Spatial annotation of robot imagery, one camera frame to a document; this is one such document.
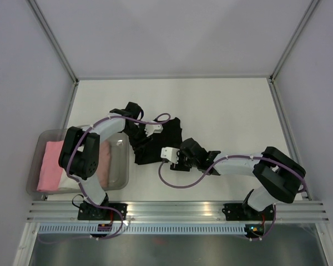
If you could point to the right aluminium frame post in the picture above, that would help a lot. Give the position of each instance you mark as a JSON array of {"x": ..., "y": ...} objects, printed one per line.
[{"x": 309, "y": 12}]

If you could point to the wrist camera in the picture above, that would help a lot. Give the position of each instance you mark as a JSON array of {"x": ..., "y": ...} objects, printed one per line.
[
  {"x": 170, "y": 154},
  {"x": 153, "y": 129}
]

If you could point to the black t-shirt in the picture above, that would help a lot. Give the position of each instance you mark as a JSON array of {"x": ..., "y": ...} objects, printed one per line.
[{"x": 171, "y": 136}]

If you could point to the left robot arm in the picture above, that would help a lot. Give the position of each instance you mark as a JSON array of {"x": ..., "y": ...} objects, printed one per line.
[{"x": 92, "y": 191}]

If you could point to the clear plastic bin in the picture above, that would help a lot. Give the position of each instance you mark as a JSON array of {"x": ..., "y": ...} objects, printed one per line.
[{"x": 83, "y": 160}]

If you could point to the slotted cable duct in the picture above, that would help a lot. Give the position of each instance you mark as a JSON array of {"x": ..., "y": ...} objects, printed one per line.
[{"x": 89, "y": 228}]

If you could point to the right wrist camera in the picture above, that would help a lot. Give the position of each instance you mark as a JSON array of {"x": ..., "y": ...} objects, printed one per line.
[{"x": 170, "y": 154}]

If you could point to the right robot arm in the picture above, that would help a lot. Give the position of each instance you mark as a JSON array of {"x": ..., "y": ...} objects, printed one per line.
[{"x": 280, "y": 177}]

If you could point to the aluminium frame post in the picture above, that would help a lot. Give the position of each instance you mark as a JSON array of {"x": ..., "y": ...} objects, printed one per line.
[
  {"x": 45, "y": 27},
  {"x": 309, "y": 12}
]

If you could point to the aluminium mounting rail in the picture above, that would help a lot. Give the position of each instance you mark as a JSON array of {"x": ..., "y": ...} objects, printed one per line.
[{"x": 183, "y": 212}]

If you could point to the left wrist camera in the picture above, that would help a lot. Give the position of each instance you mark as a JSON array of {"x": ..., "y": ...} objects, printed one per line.
[{"x": 153, "y": 129}]

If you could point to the light pink rolled t-shirt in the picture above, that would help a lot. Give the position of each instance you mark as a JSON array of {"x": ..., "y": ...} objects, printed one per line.
[{"x": 104, "y": 163}]

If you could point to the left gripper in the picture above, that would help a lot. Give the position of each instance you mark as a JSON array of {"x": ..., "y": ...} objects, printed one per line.
[{"x": 144, "y": 137}]

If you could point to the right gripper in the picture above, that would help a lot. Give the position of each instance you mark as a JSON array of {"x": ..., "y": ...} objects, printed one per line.
[{"x": 180, "y": 166}]

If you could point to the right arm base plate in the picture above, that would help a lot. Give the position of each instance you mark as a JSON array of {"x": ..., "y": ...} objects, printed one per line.
[{"x": 238, "y": 212}]

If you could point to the left aluminium frame post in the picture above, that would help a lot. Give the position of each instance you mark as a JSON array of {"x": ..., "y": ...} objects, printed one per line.
[{"x": 45, "y": 27}]

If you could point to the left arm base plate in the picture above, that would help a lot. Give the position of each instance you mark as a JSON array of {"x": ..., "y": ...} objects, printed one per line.
[{"x": 88, "y": 212}]

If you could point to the white rolled t-shirt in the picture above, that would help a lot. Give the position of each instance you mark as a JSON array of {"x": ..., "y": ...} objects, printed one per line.
[{"x": 67, "y": 183}]

